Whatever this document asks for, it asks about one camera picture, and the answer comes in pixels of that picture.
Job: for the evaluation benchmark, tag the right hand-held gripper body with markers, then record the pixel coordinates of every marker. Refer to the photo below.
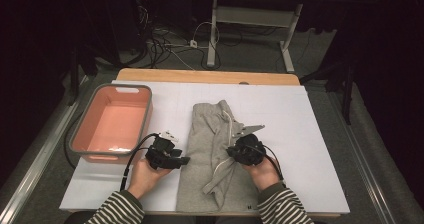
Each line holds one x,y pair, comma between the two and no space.
251,150

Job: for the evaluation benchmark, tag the pink basket with grey rim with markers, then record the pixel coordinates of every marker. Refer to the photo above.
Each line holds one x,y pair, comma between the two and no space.
110,127

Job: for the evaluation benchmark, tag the metal floor rail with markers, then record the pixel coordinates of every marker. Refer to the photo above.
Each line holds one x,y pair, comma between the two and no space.
33,170
363,164

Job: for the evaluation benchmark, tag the white power adapter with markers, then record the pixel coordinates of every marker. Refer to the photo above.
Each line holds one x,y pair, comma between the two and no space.
193,44

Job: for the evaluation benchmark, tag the person's left hand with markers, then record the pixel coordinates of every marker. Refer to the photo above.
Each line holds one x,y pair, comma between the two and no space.
143,179

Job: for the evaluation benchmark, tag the black metal stand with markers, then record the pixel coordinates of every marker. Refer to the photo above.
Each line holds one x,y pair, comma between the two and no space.
348,94
74,77

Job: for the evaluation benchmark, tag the white-legged wooden desk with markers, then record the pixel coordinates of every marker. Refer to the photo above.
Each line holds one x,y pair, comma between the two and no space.
253,16

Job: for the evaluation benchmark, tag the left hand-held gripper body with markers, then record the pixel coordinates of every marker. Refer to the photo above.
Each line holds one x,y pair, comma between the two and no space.
160,155

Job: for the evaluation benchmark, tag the light wooden table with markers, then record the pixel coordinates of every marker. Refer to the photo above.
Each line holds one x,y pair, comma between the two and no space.
200,75

